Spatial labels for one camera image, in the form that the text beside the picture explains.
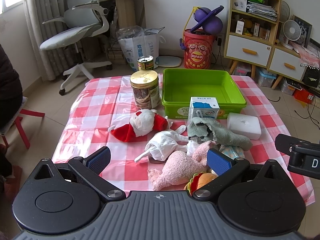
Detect light blue patterned cloth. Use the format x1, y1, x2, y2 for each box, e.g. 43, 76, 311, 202
219, 145, 245, 159

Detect hamburger plush toy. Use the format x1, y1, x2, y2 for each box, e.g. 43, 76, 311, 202
184, 172, 218, 195

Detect grey green towel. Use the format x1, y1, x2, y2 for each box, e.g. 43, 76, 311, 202
187, 117, 253, 151

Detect pink plush toy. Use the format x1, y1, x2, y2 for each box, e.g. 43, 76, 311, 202
148, 141, 218, 191

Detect santa claus plush toy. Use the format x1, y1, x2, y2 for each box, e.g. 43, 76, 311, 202
108, 109, 173, 142

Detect white foam block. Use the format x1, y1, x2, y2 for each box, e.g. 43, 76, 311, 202
227, 113, 261, 140

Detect brown powder puff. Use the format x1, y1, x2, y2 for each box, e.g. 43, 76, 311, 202
148, 156, 166, 164

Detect blue white milk carton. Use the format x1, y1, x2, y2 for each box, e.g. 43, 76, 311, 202
187, 97, 220, 124

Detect red white checkered tablecloth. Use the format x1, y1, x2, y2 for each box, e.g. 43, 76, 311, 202
51, 74, 316, 206

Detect red stool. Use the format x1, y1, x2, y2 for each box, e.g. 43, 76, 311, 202
1, 96, 45, 149

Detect clear plastic storage box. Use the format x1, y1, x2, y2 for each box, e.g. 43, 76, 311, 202
254, 67, 277, 88

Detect green plastic bin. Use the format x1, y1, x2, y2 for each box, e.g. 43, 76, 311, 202
162, 68, 247, 119

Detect gold lid cookie jar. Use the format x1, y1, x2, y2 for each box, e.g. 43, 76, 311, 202
130, 70, 160, 109

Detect low white drawer cabinet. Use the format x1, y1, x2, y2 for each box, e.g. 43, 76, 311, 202
267, 44, 306, 90

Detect yellow labelled tin can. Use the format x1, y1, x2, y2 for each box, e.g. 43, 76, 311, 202
137, 55, 154, 70

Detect white bathroom scale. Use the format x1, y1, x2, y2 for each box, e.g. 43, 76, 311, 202
155, 56, 182, 68

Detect red snack bucket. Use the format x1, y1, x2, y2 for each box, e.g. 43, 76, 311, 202
180, 29, 216, 69

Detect white desk fan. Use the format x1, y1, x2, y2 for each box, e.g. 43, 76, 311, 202
281, 20, 301, 50

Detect framed picture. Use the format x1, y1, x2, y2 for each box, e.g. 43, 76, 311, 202
292, 15, 312, 48

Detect white paper shopping bag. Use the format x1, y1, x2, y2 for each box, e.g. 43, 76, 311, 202
116, 25, 166, 72

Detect wooden shelf cabinet with drawers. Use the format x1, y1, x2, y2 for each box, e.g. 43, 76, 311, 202
224, 0, 281, 78

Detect purple bounce ball toy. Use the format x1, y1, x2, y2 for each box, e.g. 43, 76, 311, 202
190, 5, 224, 35

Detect white grey office chair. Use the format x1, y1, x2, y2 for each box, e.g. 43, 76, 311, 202
40, 0, 112, 96

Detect black floor cable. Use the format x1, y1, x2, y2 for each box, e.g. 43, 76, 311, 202
293, 97, 320, 131

